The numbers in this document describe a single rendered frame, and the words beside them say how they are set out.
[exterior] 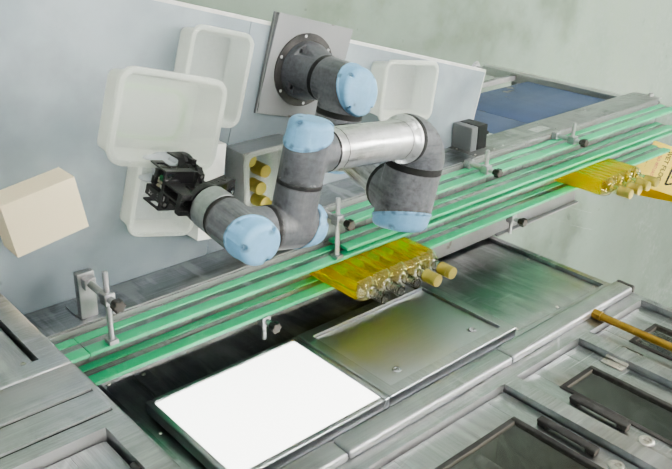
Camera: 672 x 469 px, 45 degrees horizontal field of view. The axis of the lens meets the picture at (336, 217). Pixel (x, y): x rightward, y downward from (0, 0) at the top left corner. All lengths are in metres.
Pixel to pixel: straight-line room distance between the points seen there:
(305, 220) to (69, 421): 0.46
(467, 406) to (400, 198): 0.56
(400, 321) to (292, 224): 0.94
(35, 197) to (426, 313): 1.06
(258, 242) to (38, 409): 0.41
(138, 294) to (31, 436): 0.73
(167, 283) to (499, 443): 0.84
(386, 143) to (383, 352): 0.75
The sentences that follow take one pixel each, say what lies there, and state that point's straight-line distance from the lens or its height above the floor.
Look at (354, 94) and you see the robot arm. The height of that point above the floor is 0.99.
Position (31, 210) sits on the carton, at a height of 0.83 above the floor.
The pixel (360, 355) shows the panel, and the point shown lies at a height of 1.15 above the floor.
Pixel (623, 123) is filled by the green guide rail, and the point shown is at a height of 0.94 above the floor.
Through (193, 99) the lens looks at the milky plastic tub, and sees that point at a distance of 1.58.
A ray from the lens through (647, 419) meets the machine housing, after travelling 2.04.
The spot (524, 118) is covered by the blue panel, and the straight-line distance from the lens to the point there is 3.10.
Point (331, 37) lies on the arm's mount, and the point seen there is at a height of 0.77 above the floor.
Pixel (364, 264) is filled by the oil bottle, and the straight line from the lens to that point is 2.11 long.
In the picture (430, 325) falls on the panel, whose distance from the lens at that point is 2.17.
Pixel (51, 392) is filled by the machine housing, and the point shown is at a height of 1.30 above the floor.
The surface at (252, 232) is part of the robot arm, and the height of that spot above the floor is 1.46.
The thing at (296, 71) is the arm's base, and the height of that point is 0.82.
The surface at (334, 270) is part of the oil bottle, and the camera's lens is 2.09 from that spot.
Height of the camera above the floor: 2.36
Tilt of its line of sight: 43 degrees down
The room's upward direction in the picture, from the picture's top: 115 degrees clockwise
